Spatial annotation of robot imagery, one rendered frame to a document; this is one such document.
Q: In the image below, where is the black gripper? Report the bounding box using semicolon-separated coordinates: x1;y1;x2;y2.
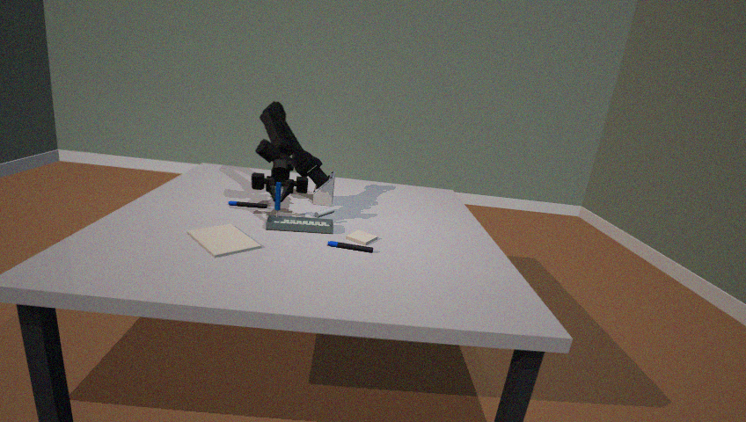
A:
252;172;308;202

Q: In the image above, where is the grey keyboard with white letter keys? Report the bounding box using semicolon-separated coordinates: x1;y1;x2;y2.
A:
266;215;333;234

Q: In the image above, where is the black marker with blue cap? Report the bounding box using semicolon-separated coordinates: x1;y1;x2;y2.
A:
229;201;267;208
327;241;373;252

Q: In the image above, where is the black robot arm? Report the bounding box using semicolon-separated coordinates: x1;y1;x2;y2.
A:
256;102;330;189

